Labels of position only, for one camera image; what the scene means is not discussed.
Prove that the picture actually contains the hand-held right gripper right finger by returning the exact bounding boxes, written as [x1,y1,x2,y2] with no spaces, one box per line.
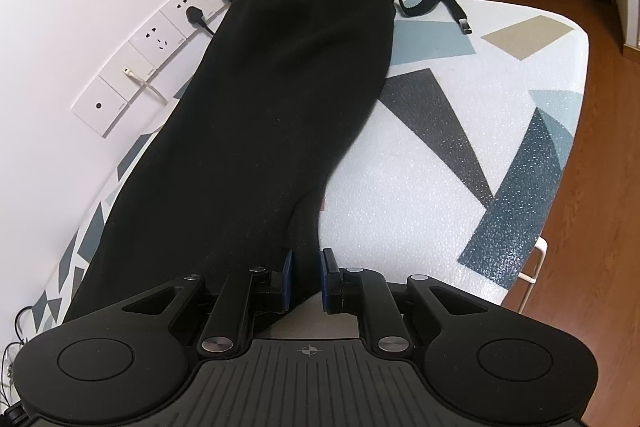
[319,248,496,353]

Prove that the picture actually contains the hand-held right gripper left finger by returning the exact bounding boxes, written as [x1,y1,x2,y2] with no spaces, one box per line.
[122,249,296,355]

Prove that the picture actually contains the black pants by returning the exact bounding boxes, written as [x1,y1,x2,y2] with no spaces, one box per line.
[60,0,473,333]

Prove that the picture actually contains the geometric patterned table mat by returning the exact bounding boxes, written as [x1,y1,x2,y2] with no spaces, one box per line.
[30,0,588,333]

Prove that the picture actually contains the white table frame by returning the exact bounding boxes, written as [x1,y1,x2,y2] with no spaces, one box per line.
[517,237,548,313]

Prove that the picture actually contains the white network cable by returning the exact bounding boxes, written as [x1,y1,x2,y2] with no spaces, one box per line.
[122,67,168,108]

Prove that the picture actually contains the white round port wall plate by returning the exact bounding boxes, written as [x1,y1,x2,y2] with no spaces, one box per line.
[70,77,131,138]

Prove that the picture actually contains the white network wall plate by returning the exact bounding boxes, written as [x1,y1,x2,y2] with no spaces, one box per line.
[100,52,166,105]

